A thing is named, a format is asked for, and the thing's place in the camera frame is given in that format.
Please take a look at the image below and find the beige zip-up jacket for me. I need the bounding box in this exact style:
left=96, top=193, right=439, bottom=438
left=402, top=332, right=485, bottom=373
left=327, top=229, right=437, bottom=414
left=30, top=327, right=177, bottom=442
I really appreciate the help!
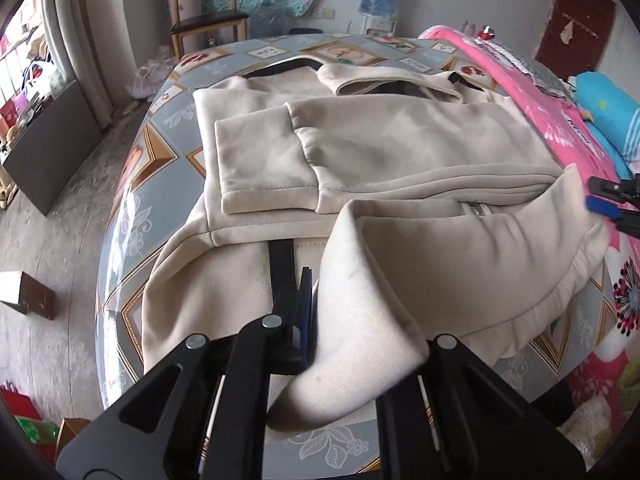
left=142, top=64, right=602, bottom=432

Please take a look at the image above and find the blue pillow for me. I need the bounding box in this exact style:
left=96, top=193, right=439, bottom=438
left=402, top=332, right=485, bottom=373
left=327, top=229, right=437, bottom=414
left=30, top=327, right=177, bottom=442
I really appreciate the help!
left=575, top=72, right=639, bottom=179

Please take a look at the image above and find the grey lace cloth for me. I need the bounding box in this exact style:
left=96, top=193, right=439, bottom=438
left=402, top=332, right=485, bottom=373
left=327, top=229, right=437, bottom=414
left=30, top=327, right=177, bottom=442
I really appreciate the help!
left=480, top=40, right=574, bottom=102

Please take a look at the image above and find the dark red wooden door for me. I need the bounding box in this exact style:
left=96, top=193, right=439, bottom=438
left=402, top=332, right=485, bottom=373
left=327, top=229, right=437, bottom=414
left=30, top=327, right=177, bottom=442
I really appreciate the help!
left=536, top=0, right=616, bottom=79

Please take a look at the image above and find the grey-blue patterned bed sheet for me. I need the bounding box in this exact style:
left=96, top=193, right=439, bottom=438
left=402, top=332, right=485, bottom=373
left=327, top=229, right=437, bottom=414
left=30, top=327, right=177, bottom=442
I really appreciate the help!
left=94, top=32, right=622, bottom=476

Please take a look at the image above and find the white plastic bag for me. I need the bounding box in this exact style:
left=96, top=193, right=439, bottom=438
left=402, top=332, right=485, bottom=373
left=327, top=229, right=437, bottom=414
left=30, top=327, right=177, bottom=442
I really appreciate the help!
left=126, top=46, right=176, bottom=100

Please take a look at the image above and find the dark grey cabinet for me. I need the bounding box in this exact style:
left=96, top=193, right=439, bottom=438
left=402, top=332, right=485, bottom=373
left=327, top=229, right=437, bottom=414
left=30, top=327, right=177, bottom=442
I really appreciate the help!
left=1, top=81, right=103, bottom=214

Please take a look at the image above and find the wooden chair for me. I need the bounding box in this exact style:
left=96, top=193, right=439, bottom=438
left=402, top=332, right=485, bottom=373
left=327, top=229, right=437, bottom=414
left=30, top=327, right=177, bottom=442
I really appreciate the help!
left=169, top=0, right=250, bottom=60

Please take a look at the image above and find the grey curtain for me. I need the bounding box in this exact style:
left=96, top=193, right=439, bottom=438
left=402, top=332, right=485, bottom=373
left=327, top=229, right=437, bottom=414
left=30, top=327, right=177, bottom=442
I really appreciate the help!
left=42, top=0, right=169, bottom=129

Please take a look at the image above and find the cardboard box with cables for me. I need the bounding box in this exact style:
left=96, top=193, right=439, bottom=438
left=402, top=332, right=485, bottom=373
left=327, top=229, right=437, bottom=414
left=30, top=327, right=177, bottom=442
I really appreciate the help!
left=55, top=417, right=91, bottom=460

